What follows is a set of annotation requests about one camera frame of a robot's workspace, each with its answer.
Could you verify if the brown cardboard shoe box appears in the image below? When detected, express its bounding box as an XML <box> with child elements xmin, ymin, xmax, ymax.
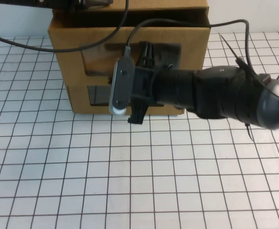
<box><xmin>47</xmin><ymin>0</ymin><xmax>212</xmax><ymax>118</ymax></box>

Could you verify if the black camera cable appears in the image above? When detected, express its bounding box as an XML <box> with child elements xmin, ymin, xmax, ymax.
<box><xmin>0</xmin><ymin>0</ymin><xmax>130</xmax><ymax>53</ymax></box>
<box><xmin>124</xmin><ymin>19</ymin><xmax>256</xmax><ymax>72</ymax></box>

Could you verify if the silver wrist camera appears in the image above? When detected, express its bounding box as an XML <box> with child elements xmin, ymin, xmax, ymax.
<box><xmin>108</xmin><ymin>56</ymin><xmax>136</xmax><ymax>117</ymax></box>

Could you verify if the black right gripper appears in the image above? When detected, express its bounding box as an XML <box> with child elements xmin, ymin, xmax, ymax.
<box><xmin>128</xmin><ymin>42</ymin><xmax>161</xmax><ymax>125</ymax></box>

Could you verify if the white grid table mat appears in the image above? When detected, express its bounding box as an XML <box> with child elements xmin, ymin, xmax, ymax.
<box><xmin>0</xmin><ymin>31</ymin><xmax>279</xmax><ymax>229</ymax></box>

